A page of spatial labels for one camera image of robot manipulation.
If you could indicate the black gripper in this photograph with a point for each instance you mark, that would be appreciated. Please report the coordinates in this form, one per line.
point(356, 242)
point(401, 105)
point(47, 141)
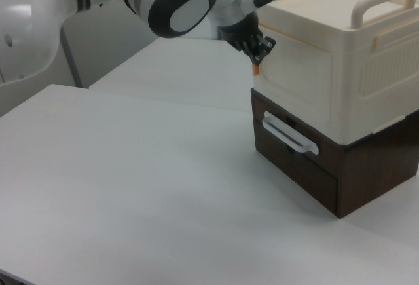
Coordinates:
point(244, 31)

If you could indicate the cream cabinet door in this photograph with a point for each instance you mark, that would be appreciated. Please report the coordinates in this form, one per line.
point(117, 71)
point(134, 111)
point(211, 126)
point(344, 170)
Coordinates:
point(301, 82)

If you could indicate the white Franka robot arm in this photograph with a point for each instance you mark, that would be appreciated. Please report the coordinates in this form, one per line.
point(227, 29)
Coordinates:
point(183, 6)

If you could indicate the small orange door tab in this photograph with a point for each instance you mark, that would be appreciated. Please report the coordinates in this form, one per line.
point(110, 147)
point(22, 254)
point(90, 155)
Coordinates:
point(255, 69)

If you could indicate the cream plastic cabinet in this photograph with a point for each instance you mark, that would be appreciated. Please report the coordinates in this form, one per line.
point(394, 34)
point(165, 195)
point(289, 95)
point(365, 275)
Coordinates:
point(370, 78)

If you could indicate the dark brown wooden drawer box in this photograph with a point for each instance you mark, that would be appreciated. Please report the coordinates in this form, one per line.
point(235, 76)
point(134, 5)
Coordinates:
point(370, 180)

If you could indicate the grey partition frame post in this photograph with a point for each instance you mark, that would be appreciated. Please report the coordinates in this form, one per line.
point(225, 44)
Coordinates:
point(70, 59)

